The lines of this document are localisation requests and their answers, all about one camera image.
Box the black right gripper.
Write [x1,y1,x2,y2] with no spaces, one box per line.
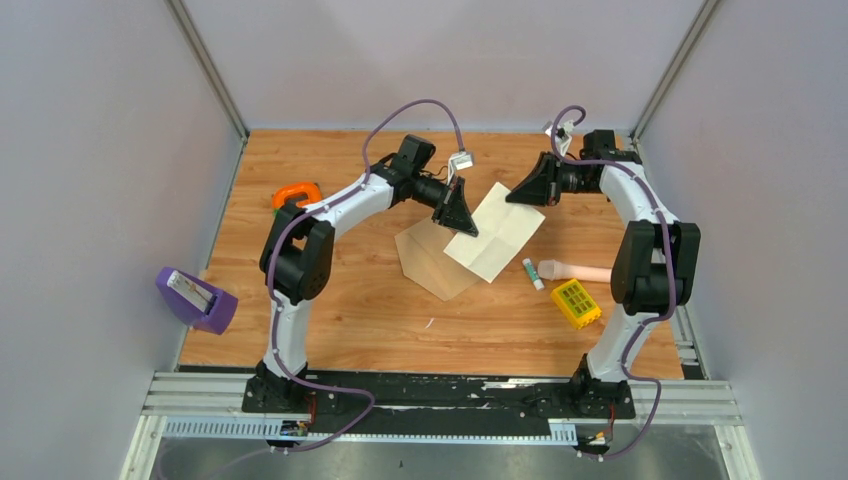
[506,152,603,208]

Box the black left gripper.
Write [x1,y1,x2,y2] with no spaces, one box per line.
[412,173,479,239]

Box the lined letter paper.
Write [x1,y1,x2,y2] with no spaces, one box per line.
[443,182,545,283]

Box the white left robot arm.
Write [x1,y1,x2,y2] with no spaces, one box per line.
[255,135,479,413]

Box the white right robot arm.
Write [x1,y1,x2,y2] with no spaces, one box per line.
[506,127,701,418]

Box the tan paper envelope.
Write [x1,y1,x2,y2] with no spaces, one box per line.
[395,218,480,301]

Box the pink toy microphone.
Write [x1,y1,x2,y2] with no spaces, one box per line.
[537,260,612,283]

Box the white green glue stick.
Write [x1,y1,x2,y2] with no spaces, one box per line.
[522,258,545,291]

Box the yellow building block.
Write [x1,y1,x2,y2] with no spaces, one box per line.
[550,279,602,330]

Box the orange curved toy track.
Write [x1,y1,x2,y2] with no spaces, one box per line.
[271,182,323,211]

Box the purple box with card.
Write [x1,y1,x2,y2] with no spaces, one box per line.
[155,267,239,335]

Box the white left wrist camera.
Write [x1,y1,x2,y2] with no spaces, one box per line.
[448,151,474,171]

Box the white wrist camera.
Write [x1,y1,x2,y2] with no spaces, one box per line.
[544,120,574,157]
[448,151,474,171]

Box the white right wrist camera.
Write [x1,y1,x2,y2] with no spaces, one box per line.
[544,120,574,157]

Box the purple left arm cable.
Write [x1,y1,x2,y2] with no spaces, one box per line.
[264,99,468,458]

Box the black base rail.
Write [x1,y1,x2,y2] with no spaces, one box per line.
[241,364,635,437]

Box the white slotted cable duct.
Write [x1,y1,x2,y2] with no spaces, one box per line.
[163,416,578,446]

